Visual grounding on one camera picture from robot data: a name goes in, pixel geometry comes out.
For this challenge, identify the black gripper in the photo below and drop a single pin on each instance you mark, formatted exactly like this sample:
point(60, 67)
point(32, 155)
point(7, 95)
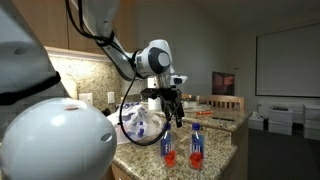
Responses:
point(171, 101)

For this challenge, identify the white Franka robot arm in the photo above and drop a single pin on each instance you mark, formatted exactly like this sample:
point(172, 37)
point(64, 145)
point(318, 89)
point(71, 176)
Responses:
point(56, 143)

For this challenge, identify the translucent white plastic bag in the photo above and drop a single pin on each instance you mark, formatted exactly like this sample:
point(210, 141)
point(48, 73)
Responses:
point(133, 115)

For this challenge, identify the white bowl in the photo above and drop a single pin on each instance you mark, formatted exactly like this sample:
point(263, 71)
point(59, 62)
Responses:
point(190, 104)

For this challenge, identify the orange marker pen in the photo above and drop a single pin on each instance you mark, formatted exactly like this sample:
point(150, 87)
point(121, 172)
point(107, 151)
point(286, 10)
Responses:
point(204, 113)

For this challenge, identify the black flat strip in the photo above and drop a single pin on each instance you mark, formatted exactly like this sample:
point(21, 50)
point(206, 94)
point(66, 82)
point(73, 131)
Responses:
point(223, 118)

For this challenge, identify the wide wooden chair back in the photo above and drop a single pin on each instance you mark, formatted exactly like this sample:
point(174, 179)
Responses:
point(221, 99)

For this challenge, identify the dark red framed picture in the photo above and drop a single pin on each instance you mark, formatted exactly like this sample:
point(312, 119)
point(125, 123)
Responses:
point(223, 83)

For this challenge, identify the white storage box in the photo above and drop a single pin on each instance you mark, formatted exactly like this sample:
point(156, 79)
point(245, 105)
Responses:
point(312, 121)
point(256, 121)
point(280, 129)

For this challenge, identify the white printer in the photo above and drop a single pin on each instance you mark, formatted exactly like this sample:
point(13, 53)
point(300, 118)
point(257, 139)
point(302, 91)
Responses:
point(280, 113)

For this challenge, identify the white projection screen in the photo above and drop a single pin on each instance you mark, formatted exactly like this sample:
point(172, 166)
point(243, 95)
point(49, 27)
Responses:
point(290, 60)

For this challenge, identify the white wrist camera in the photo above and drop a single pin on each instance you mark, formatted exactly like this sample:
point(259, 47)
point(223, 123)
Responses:
point(178, 80)

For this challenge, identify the white wall outlet plate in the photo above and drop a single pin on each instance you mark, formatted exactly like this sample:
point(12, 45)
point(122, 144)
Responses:
point(111, 97)
point(86, 99)

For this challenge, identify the wooden wall cabinets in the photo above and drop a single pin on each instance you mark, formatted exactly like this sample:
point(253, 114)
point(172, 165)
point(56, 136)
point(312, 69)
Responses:
point(43, 23)

